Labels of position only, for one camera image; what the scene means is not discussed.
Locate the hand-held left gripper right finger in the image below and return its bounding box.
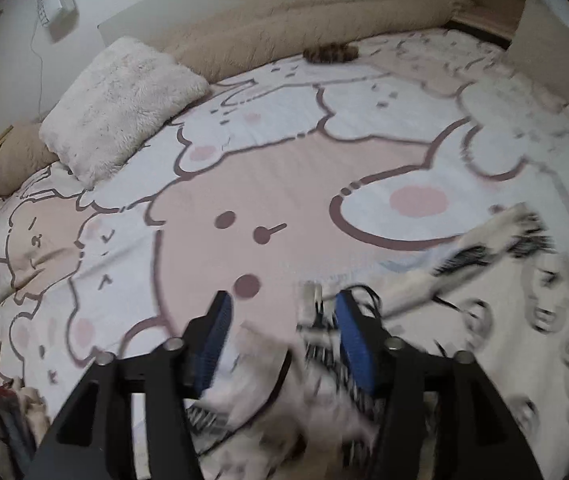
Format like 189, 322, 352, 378
333, 287, 545, 480

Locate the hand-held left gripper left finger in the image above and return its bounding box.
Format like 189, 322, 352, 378
24, 290, 235, 480

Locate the black and white printed garment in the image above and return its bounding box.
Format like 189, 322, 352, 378
184, 202, 569, 480

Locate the bear print bed sheet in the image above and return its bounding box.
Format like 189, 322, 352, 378
0, 27, 569, 411

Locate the cream shelf cabinet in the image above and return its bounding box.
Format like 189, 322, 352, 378
393, 0, 533, 48

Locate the white fluffy pillow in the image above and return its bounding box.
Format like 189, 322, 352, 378
38, 36, 211, 186

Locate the brown scrunchie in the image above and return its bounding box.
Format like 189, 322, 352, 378
303, 42, 359, 65

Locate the white cable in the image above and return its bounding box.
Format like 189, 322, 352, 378
30, 25, 50, 117

